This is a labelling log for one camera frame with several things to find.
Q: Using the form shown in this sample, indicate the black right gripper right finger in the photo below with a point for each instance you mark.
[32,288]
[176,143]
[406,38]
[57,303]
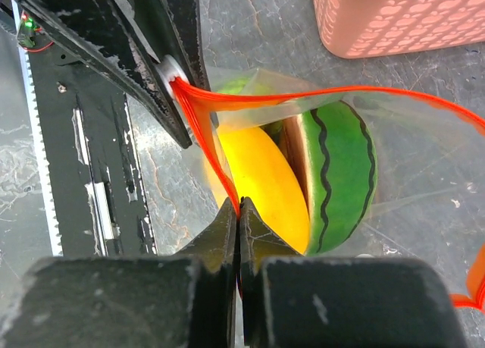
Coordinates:
[289,300]

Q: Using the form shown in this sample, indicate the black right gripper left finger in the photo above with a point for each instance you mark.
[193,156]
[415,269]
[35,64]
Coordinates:
[183,300]

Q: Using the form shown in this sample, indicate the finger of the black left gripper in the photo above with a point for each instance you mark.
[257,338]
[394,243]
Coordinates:
[172,27]
[98,33]

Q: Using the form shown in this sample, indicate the yellow toy mango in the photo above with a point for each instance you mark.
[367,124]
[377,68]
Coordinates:
[260,172]

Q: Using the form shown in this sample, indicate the clear zip top bag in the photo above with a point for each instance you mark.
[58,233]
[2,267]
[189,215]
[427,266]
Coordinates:
[429,200]

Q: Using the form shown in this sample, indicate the toy peach slice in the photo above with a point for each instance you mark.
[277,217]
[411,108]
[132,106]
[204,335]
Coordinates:
[332,153]

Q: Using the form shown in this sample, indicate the pink plastic basket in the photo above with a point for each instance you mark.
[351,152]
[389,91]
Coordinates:
[372,28]

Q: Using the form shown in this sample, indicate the green toy fruit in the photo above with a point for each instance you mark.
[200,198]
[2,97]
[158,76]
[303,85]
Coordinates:
[241,120]

